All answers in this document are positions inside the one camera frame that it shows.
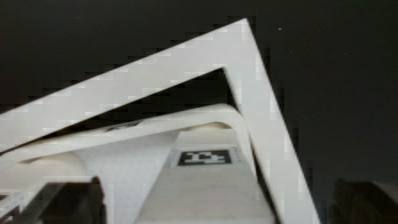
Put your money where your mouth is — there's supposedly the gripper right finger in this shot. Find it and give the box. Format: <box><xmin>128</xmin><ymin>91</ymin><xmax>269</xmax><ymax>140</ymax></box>
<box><xmin>329</xmin><ymin>179</ymin><xmax>398</xmax><ymax>224</ymax></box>

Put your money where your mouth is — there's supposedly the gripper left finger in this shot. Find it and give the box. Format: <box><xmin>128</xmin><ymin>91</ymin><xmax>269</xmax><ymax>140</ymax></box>
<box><xmin>0</xmin><ymin>177</ymin><xmax>107</xmax><ymax>224</ymax></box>

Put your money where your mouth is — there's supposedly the white desk top tray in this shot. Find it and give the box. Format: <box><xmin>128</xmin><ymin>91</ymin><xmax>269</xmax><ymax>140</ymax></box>
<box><xmin>0</xmin><ymin>104</ymin><xmax>256</xmax><ymax>224</ymax></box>

